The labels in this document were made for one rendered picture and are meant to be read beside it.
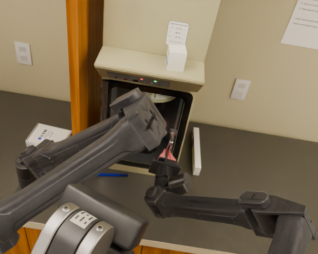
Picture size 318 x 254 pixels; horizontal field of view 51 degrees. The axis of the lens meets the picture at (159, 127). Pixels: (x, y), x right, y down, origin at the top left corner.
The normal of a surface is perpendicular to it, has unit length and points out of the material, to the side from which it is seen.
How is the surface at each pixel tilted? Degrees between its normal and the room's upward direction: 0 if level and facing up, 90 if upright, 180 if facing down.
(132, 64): 0
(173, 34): 90
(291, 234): 39
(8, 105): 1
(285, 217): 44
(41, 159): 85
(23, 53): 90
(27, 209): 60
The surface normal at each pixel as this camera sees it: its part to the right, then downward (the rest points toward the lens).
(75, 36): -0.09, 0.65
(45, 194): 0.16, 0.22
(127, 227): -0.22, -0.16
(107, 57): 0.14, -0.74
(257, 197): -0.48, -0.82
